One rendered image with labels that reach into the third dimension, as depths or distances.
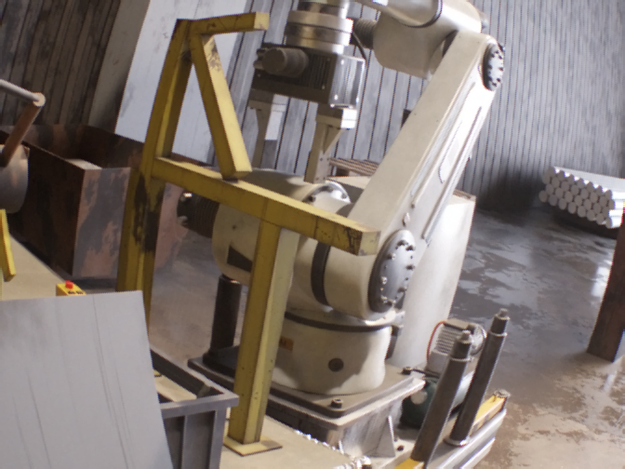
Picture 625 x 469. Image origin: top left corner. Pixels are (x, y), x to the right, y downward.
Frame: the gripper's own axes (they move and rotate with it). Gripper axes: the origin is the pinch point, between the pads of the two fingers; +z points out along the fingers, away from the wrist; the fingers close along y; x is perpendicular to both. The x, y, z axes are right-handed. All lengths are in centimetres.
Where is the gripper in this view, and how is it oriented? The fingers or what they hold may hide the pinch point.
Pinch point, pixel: (290, 159)
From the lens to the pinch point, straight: 209.7
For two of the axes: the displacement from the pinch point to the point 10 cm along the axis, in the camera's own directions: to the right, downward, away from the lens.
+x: -5.4, 0.7, -8.4
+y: -8.2, -2.7, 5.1
